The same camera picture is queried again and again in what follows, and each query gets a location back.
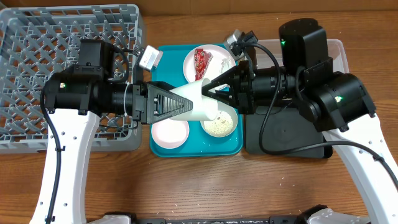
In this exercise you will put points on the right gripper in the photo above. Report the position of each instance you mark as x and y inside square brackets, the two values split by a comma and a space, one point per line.
[244, 87]

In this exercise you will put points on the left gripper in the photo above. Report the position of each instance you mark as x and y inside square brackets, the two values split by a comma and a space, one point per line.
[148, 96]

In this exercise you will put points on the white paper cup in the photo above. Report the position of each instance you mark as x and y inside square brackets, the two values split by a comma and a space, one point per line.
[204, 108]

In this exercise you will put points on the grey-green bowl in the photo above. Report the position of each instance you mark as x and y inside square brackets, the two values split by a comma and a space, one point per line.
[231, 111]

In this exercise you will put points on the red snack wrapper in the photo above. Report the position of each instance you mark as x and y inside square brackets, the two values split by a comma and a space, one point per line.
[202, 59]

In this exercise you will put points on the white tissue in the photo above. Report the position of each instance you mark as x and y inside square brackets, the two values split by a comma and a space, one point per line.
[226, 65]

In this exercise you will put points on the rice pile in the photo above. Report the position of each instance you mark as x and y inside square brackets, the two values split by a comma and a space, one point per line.
[221, 126]

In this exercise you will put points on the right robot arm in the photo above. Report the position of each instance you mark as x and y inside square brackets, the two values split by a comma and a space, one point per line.
[337, 104]

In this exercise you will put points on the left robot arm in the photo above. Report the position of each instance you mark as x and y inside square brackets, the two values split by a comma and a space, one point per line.
[72, 102]

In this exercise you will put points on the large white plate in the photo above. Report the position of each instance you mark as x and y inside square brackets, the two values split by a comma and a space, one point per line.
[213, 70]

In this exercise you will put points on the teal serving tray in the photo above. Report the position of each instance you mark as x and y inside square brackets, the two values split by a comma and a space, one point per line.
[198, 143]

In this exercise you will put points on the small pink plate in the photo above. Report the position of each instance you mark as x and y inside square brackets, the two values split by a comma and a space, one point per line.
[170, 134]

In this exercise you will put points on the black tray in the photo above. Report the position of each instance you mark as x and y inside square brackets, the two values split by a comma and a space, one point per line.
[285, 129]

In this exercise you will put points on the grey plastic dish rack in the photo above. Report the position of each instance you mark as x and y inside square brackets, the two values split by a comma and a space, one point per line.
[39, 41]

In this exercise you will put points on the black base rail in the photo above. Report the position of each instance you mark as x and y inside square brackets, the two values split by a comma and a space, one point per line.
[317, 214]

